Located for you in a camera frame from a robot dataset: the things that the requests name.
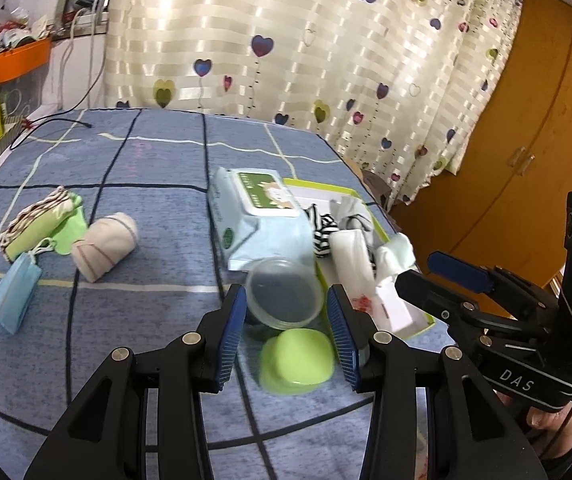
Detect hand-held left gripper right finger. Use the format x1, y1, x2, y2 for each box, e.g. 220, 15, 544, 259
327, 284, 549, 480

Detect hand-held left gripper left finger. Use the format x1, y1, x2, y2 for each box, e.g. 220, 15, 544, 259
23, 284, 247, 480

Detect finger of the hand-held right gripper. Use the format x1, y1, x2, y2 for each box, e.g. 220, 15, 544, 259
427, 251, 561, 321
395, 269, 481, 334

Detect lime green cardboard box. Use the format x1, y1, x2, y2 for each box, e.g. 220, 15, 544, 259
282, 177, 437, 337

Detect clear orange snack packet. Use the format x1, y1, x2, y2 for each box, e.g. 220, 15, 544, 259
350, 291, 383, 317

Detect green plastic lid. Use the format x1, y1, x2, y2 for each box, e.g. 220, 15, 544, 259
259, 328, 337, 394

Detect mint and white sock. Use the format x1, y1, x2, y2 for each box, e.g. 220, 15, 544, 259
375, 232, 417, 282

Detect clear round plastic container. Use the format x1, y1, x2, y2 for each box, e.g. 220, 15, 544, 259
244, 257, 325, 332

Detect white cloth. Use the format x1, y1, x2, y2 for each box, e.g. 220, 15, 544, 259
329, 228, 379, 287

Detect black white striped sock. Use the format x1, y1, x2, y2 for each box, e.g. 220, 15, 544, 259
307, 203, 339, 260

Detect wet wipes pack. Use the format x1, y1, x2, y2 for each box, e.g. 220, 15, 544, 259
207, 166, 317, 272

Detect beige bandage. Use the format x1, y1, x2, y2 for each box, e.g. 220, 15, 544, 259
71, 212, 140, 284

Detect green printed cloth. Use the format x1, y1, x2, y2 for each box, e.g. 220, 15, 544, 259
48, 207, 88, 256

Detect green towel with red trim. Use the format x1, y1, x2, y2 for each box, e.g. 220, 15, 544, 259
0, 186, 85, 264

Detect person's right hand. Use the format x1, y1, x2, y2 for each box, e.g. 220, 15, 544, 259
496, 390, 572, 431

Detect blue plaid bed sheet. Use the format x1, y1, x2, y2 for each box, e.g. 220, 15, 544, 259
0, 107, 446, 480

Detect brown clothing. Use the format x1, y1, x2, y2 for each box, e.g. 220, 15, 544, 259
360, 169, 395, 207

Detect wooden wardrobe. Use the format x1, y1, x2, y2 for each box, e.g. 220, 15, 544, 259
391, 0, 572, 291

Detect blue face mask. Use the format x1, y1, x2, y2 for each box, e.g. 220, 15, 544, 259
0, 239, 65, 336

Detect heart print curtain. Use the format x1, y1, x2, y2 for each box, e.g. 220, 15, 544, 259
103, 0, 524, 207

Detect orange plastic tray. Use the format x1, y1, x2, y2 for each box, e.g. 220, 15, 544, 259
0, 40, 53, 86

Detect black cable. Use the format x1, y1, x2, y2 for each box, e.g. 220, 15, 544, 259
10, 116, 93, 151

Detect white cables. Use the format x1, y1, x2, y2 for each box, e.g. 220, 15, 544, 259
55, 2, 113, 111

